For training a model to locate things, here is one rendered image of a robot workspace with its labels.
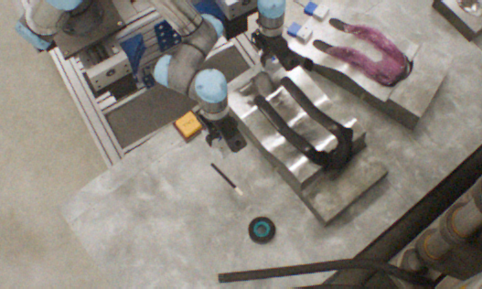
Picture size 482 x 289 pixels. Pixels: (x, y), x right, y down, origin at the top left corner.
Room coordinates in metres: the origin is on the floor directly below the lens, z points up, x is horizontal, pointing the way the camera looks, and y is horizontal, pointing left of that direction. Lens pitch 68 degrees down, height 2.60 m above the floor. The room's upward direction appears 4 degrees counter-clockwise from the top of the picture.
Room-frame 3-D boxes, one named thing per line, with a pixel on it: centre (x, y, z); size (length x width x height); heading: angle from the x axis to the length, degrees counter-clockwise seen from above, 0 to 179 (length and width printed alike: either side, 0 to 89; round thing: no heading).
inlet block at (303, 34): (1.11, -0.20, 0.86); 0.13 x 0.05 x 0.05; 51
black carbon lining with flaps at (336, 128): (0.74, -0.20, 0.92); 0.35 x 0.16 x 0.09; 34
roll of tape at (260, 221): (0.44, -0.04, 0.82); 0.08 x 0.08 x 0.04
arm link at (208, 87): (0.70, 0.07, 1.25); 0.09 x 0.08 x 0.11; 58
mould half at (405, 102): (0.99, -0.45, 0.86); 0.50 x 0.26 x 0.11; 51
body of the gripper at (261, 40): (0.97, -0.10, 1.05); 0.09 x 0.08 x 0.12; 34
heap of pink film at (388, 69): (0.99, -0.44, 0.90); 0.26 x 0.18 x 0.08; 51
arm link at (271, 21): (0.96, -0.11, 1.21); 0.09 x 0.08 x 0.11; 3
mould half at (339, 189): (0.72, -0.20, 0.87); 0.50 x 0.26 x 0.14; 34
